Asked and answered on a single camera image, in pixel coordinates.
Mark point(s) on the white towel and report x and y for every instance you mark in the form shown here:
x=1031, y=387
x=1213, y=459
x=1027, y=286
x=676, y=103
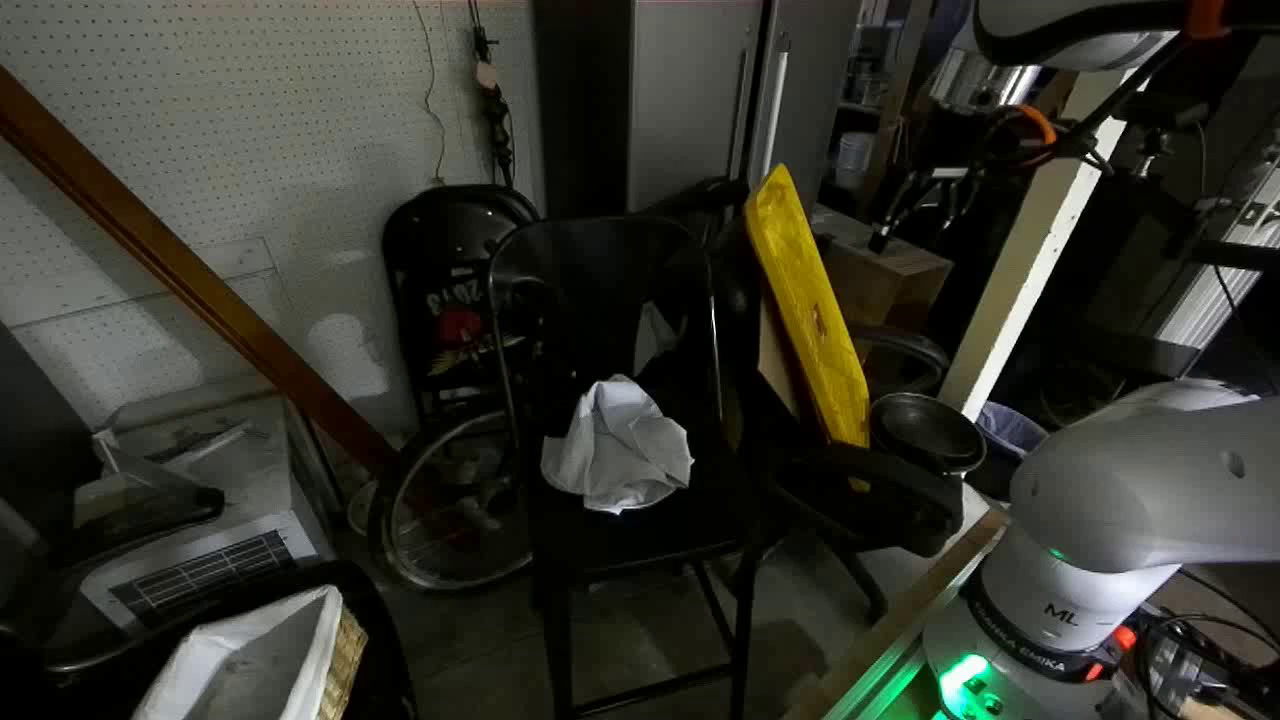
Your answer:
x=623, y=451

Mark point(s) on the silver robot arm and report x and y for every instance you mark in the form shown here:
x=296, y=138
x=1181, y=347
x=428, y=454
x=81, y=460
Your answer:
x=1112, y=504

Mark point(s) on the black metal folding chair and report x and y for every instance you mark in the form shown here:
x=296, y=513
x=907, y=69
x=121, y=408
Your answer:
x=579, y=302

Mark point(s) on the yellow plastic bin lid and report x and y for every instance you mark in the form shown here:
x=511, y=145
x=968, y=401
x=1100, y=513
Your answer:
x=810, y=309

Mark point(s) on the black round fan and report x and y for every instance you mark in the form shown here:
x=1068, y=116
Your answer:
x=451, y=513

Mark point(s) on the brown cardboard box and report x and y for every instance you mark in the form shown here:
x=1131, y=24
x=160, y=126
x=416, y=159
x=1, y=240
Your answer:
x=886, y=290

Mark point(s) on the black round bowl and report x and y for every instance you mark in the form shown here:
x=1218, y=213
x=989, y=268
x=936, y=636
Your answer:
x=931, y=433

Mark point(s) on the white lined wicker basket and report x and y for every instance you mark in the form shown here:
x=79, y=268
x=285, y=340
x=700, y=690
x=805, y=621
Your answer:
x=293, y=659

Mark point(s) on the white space heater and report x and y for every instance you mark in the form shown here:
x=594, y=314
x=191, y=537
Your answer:
x=201, y=496

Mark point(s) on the wooden plank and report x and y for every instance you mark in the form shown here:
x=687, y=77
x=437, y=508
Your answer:
x=69, y=166

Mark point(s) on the black folded chair at wall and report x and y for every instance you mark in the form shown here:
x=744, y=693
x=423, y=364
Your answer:
x=437, y=248

